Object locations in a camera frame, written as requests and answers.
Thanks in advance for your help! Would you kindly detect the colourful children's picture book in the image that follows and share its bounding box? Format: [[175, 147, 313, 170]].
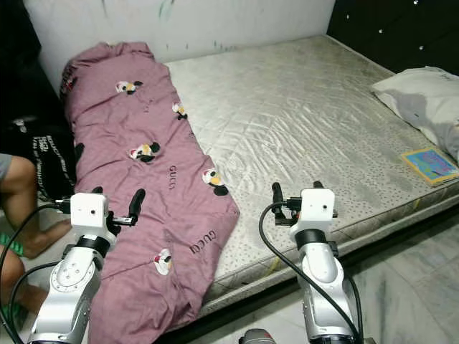
[[402, 147, 459, 186]]

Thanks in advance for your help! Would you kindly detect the black bag with white print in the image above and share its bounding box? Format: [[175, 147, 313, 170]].
[[32, 129, 80, 203]]

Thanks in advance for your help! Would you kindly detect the grey quilted mattress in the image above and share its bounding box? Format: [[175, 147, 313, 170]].
[[165, 34, 459, 317]]

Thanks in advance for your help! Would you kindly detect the person in grey shorts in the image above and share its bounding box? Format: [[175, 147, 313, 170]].
[[0, 154, 72, 316]]

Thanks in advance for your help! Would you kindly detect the pink duvet with duck prints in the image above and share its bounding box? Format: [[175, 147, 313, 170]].
[[63, 42, 241, 344]]

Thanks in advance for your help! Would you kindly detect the silver robot right leg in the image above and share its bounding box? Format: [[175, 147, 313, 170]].
[[238, 330, 277, 344]]

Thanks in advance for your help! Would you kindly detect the off-white pillow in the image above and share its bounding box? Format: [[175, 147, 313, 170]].
[[373, 67, 459, 162]]

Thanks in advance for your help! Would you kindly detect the black tufted headboard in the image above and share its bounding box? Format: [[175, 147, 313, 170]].
[[326, 0, 459, 72]]

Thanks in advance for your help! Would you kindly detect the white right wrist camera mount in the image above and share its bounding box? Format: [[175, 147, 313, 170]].
[[289, 188, 336, 232]]

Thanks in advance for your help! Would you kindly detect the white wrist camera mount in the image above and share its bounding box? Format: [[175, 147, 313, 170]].
[[289, 188, 336, 232], [70, 193, 115, 242]]

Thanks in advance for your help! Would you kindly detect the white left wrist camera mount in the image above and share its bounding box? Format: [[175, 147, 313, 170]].
[[70, 193, 115, 242]]

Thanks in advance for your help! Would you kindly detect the short black left arm cable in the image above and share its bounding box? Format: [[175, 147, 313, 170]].
[[9, 262, 60, 339]]

